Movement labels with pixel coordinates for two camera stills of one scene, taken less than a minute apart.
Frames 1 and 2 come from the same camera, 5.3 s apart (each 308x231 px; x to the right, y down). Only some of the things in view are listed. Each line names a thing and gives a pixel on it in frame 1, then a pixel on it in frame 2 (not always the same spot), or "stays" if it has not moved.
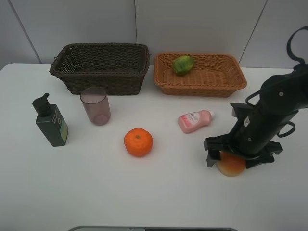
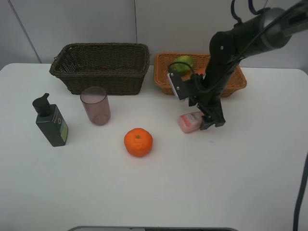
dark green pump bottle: x=50 y=121 stays
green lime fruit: x=183 y=65 stays
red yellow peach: x=230 y=165 to x=201 y=71
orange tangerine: x=138 y=142 stays
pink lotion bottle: x=188 y=122 stays
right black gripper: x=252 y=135 to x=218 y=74
